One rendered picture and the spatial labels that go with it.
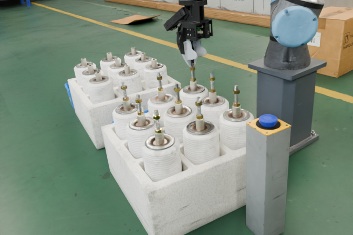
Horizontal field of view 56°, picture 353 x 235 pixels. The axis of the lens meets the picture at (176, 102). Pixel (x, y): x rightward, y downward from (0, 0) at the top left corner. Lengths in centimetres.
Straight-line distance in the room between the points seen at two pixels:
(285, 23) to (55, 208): 86
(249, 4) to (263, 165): 258
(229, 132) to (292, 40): 31
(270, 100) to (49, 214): 79
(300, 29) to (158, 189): 55
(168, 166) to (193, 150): 9
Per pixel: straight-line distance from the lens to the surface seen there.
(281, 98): 115
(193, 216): 92
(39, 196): 120
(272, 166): 78
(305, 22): 96
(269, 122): 75
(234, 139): 92
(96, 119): 129
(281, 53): 113
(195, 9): 99
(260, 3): 315
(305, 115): 124
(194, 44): 108
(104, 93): 129
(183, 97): 110
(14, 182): 131
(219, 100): 103
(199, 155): 87
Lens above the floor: 69
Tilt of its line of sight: 25 degrees down
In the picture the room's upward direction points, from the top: 6 degrees counter-clockwise
